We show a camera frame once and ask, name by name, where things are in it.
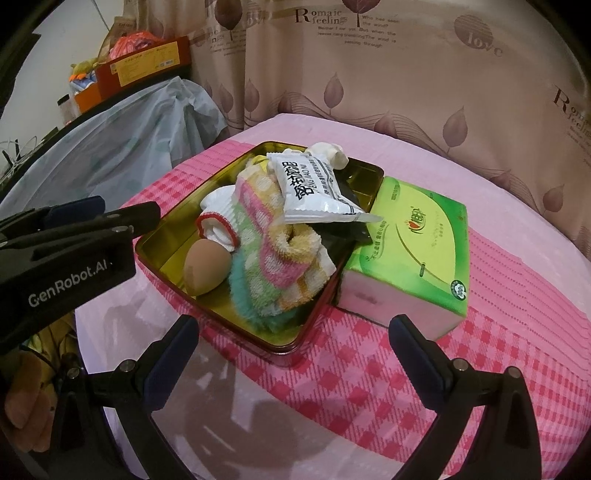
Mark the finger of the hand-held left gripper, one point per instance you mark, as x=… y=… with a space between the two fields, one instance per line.
x=74 y=206
x=138 y=216

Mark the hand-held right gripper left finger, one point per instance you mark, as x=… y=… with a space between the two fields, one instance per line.
x=171 y=360

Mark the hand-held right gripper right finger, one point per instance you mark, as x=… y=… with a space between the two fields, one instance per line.
x=415 y=360

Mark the gold metal tin box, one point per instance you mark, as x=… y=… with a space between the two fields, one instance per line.
x=171 y=244

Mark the white knit glove red cuff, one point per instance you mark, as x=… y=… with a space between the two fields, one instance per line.
x=217 y=202

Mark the beige makeup sponge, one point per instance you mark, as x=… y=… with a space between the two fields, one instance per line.
x=205 y=270

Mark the green tissue pack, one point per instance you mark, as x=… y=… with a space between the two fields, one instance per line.
x=415 y=240

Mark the yellow cloth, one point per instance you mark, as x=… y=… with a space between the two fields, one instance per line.
x=258 y=164

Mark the pastel checked fluffy towel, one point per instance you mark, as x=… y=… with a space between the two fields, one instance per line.
x=277 y=267

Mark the cream cloth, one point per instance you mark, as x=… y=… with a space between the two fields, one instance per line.
x=330 y=154

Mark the person's left hand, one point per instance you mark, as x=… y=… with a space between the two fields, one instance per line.
x=25 y=408

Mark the pile of yellow brown clothes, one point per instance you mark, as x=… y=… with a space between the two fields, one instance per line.
x=46 y=332

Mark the pink checked towel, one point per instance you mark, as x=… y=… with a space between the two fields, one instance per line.
x=369 y=392

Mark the pale blue cover cloth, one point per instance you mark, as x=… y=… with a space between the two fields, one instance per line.
x=115 y=138

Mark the clear jar black lid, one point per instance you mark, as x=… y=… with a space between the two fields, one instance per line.
x=67 y=108

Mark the orange box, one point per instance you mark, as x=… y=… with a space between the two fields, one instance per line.
x=87 y=99

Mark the blue white printed packet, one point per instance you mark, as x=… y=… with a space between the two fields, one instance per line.
x=85 y=82

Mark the yellow plush toy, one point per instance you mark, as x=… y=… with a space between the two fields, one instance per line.
x=83 y=67

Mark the red cardboard box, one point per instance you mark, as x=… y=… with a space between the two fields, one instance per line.
x=143 y=64

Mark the brown paper bag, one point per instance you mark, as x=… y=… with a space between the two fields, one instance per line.
x=113 y=39

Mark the orange plastic bag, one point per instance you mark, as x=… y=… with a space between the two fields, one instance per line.
x=131 y=44

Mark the pale pink bed sheet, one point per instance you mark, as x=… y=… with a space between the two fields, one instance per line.
x=508 y=194

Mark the beige leaf print curtain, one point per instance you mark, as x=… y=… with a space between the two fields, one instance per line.
x=415 y=83

